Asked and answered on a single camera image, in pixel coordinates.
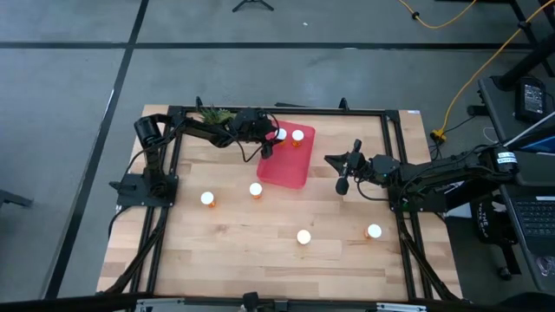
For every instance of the black table-level camera mount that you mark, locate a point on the black table-level camera mount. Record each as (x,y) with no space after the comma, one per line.
(250,300)

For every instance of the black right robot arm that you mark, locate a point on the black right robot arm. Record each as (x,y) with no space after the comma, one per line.
(455,169)

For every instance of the potted succulent plant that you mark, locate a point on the potted succulent plant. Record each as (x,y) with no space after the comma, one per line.
(214,115)

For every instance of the dark grey laptop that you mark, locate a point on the dark grey laptop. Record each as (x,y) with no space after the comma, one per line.
(535,221)

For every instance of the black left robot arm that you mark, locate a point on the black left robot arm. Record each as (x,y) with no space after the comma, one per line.
(149,130)

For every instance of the black metal stand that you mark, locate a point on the black metal stand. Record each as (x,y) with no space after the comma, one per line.
(531,58)

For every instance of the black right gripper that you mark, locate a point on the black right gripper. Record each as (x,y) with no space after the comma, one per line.
(373,167)

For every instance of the black aluminium table frame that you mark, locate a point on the black aluminium table frame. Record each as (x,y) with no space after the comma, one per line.
(303,111)

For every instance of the black power adapter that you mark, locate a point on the black power adapter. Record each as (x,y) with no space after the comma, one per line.
(531,99)

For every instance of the pink translucent plastic basket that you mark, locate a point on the pink translucent plastic basket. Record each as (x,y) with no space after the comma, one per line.
(286,169)

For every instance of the blue screen device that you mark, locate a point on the blue screen device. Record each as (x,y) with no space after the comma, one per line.
(537,139)

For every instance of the dark grey desk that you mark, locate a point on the dark grey desk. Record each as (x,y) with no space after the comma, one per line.
(498,117)

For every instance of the black printed bag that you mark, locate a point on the black printed bag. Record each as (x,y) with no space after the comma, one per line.
(487,221)

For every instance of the orange pill bottle white cap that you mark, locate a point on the orange pill bottle white cap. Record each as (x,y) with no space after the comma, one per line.
(208,199)
(303,237)
(374,231)
(297,136)
(282,134)
(256,190)

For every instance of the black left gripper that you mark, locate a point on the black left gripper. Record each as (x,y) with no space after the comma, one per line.
(251,125)

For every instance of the black stand leg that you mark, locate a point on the black stand leg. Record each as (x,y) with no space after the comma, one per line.
(13,199)

